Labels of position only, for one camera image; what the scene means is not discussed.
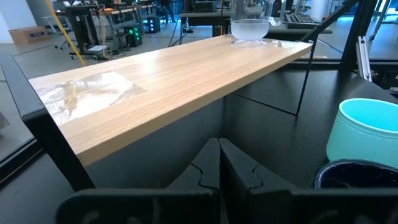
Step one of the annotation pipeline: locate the silver aluminium bracket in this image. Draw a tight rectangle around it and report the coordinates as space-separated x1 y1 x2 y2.
355 35 373 82

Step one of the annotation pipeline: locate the teal mug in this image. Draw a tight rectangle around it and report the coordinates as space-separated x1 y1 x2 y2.
325 98 398 170

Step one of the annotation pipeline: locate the clear glass cup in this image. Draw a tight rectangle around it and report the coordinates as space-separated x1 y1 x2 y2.
229 0 283 48

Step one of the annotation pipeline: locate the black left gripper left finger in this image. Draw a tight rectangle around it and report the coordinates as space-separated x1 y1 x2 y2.
55 138 221 224

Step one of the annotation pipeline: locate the yellow cable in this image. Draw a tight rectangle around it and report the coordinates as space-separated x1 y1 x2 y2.
45 0 87 67

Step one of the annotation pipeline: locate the dark background desk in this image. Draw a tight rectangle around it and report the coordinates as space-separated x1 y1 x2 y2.
179 9 333 38

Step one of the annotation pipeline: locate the black table frame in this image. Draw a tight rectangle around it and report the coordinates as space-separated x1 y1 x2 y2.
0 0 398 184

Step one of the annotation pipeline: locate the wooden board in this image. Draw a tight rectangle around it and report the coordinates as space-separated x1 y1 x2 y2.
0 34 318 192

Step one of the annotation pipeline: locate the black keyboard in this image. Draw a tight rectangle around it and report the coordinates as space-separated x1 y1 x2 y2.
283 12 321 26

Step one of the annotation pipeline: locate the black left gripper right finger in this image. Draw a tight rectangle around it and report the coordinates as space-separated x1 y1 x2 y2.
219 138 398 224

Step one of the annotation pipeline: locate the dark blue mug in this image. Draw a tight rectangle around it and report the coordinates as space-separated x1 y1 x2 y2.
313 159 398 190

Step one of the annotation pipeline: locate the cardboard box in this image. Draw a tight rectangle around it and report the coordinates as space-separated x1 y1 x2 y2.
8 26 50 45

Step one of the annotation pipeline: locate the computer tower with blue lights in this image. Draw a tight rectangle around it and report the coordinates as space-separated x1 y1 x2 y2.
146 15 162 34

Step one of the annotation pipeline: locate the computer tower with green lights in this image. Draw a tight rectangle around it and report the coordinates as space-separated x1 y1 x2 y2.
125 24 144 48

